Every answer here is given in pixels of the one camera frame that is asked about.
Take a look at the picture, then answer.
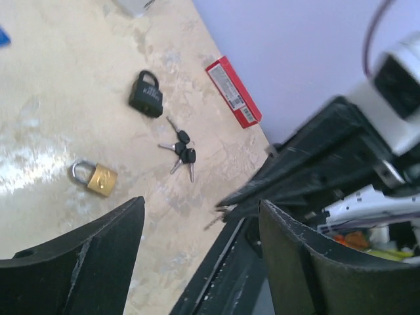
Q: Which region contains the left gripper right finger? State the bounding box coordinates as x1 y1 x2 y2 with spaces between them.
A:
259 200 419 314

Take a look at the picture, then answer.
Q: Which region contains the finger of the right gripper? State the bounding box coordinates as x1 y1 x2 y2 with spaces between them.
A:
216 96 392 222

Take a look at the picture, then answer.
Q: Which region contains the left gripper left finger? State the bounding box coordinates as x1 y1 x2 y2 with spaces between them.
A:
1 197 145 314

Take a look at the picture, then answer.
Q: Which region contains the black padlock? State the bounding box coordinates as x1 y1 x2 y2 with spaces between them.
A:
129 70 163 118

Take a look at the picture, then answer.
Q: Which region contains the brass padlock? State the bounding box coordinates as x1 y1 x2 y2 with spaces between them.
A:
70 159 118 197

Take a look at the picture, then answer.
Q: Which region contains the red box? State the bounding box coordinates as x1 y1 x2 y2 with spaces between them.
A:
205 56 262 129

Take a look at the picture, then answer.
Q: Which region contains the bunch of black keys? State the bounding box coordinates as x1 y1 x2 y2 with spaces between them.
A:
158 116 197 182

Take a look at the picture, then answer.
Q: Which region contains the blue blister card package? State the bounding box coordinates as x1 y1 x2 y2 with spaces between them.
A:
0 28 11 47

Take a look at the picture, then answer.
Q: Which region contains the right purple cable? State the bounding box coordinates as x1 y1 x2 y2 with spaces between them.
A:
360 0 394 79

